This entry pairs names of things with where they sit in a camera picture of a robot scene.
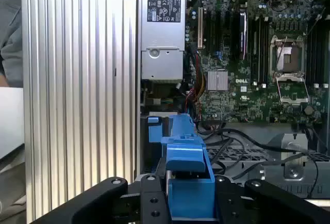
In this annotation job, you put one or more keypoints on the white expansion slot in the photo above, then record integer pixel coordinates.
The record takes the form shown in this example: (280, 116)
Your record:
(200, 28)

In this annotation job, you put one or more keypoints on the black open PC case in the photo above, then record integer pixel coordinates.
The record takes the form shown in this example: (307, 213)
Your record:
(273, 131)

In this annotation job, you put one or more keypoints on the silver power supply unit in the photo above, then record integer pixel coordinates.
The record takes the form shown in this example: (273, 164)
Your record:
(162, 35)

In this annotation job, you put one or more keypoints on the white flat panel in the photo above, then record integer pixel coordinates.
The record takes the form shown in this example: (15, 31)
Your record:
(10, 120)

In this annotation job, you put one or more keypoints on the metal socket cover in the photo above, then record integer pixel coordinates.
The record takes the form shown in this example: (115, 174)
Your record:
(295, 99)

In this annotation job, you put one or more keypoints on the person in grey shirt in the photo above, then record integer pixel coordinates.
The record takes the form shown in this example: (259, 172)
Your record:
(11, 40)

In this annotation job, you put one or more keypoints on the CPU socket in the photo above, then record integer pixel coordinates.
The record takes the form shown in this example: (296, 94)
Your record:
(291, 61)

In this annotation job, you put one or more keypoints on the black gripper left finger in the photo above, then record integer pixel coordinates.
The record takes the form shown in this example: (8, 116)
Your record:
(150, 203)

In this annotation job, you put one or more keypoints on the hard disk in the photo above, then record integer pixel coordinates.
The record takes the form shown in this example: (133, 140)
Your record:
(190, 198)

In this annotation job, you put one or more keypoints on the silver chipset heatsink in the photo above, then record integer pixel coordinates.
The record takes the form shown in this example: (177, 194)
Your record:
(217, 80)

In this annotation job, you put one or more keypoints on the blue plastic bay guide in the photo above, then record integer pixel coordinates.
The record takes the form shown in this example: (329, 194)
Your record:
(156, 131)

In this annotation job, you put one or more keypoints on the green motherboard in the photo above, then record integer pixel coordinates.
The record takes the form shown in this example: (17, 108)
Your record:
(232, 105)

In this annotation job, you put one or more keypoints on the black RAM slot row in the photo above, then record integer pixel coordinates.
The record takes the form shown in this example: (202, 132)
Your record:
(314, 58)
(259, 53)

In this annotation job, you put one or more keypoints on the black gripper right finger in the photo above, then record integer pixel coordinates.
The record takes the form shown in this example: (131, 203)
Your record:
(283, 203)

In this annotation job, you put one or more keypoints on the grey metal disk bay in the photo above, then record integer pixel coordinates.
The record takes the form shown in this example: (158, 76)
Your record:
(291, 172)

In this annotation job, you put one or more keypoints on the round coin cell battery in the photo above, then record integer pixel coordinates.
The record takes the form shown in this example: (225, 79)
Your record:
(308, 110)

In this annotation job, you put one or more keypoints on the thin metal locking lever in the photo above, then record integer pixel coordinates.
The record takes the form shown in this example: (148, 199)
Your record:
(316, 21)
(281, 53)

